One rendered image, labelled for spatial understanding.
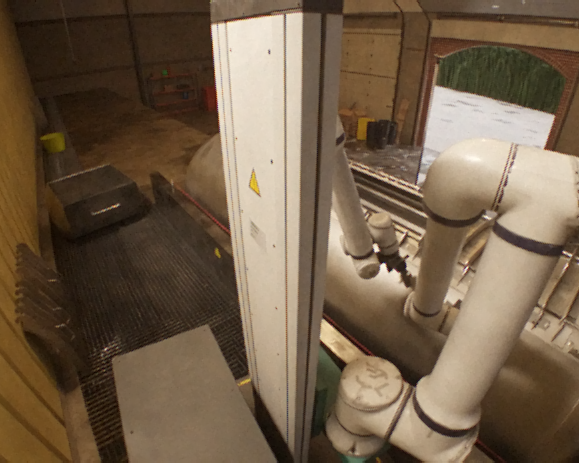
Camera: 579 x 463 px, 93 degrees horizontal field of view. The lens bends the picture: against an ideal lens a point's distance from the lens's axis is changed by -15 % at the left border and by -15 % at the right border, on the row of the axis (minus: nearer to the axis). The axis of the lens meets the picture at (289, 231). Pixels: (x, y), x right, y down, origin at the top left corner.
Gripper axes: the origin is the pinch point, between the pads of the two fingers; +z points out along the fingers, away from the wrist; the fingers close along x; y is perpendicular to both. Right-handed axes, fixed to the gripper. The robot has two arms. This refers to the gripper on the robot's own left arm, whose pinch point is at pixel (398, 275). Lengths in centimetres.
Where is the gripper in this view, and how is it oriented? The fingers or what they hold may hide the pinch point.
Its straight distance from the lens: 150.1
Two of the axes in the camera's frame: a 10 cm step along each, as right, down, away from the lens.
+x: -3.4, -4.1, 8.5
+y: 8.4, -5.3, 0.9
